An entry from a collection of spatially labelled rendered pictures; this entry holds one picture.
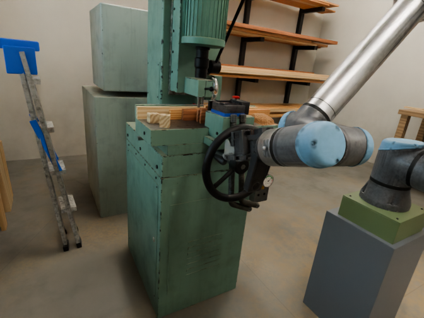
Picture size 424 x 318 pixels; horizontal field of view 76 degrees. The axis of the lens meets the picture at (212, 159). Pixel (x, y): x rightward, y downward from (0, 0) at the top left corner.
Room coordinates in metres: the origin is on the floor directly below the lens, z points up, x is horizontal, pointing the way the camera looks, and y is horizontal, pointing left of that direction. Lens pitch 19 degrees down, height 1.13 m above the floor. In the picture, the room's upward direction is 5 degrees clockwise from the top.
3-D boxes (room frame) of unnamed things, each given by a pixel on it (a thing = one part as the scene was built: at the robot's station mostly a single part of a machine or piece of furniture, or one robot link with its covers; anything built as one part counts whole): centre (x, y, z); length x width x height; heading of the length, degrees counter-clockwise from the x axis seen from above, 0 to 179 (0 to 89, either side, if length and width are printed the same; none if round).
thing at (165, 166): (1.29, 0.14, 0.76); 0.57 x 0.45 x 0.09; 31
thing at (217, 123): (1.04, -0.05, 0.91); 0.15 x 0.14 x 0.09; 121
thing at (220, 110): (1.04, -0.06, 0.99); 0.13 x 0.11 x 0.06; 121
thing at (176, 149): (1.13, 0.05, 0.82); 0.40 x 0.21 x 0.04; 121
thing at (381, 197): (1.06, -0.75, 0.70); 0.19 x 0.19 x 0.10
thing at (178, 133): (1.11, -0.01, 0.87); 0.61 x 0.30 x 0.06; 121
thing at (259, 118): (1.26, -0.21, 0.92); 0.14 x 0.09 x 0.04; 31
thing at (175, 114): (1.25, -0.04, 0.92); 0.54 x 0.02 x 0.04; 121
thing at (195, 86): (1.20, 0.09, 1.03); 0.14 x 0.07 x 0.09; 31
